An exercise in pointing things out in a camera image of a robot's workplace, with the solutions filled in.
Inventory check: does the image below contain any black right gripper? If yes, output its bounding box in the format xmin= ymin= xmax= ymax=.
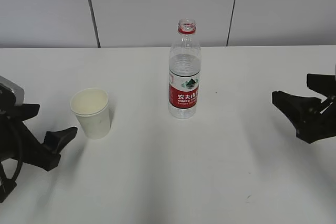
xmin=272 ymin=73 xmax=336 ymax=144

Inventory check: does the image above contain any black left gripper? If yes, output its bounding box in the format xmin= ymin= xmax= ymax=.
xmin=1 ymin=88 xmax=78 ymax=202

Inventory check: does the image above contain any white paper cup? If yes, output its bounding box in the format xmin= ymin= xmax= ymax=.
xmin=70 ymin=88 xmax=111 ymax=140

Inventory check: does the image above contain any clear red-label water bottle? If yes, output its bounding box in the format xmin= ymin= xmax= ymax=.
xmin=169 ymin=19 xmax=202 ymax=119

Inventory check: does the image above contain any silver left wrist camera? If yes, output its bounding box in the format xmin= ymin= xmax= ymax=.
xmin=1 ymin=76 xmax=25 ymax=106

